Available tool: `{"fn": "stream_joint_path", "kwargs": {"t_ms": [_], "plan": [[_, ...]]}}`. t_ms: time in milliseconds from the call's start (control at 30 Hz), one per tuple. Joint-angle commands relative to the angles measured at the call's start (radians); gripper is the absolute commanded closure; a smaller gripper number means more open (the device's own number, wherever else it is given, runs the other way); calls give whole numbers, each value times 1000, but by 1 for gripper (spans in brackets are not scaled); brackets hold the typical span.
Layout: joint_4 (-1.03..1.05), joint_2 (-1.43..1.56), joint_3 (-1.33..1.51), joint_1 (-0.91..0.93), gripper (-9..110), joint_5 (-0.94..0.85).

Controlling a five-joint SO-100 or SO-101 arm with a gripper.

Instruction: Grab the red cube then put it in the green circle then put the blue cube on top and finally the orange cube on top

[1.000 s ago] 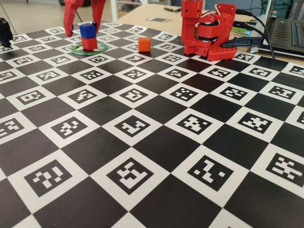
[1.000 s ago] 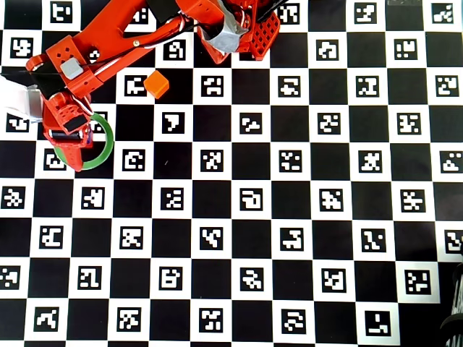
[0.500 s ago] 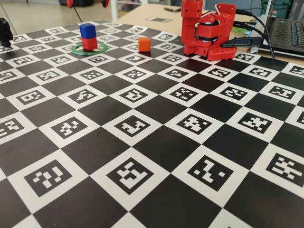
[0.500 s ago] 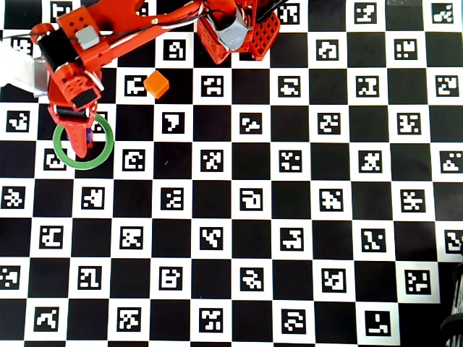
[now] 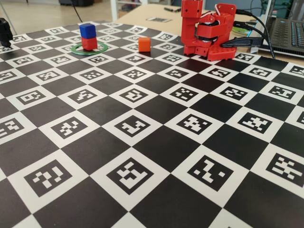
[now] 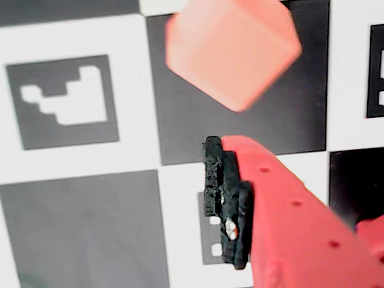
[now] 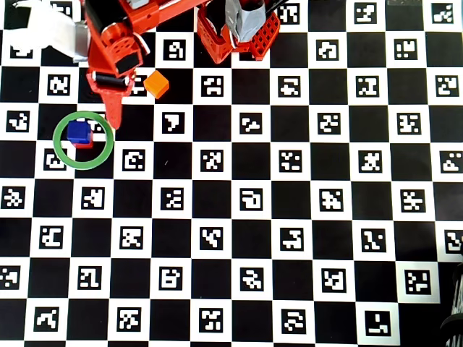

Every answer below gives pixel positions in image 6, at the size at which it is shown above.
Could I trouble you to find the red gripper finger with black pad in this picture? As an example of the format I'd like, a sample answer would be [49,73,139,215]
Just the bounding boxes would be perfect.
[202,135,384,288]

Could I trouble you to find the orange cube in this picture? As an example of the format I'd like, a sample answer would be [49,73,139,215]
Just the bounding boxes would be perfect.
[164,0,303,113]

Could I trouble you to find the black white marker checkerboard mat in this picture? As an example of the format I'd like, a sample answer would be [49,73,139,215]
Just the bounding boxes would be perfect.
[0,0,384,288]

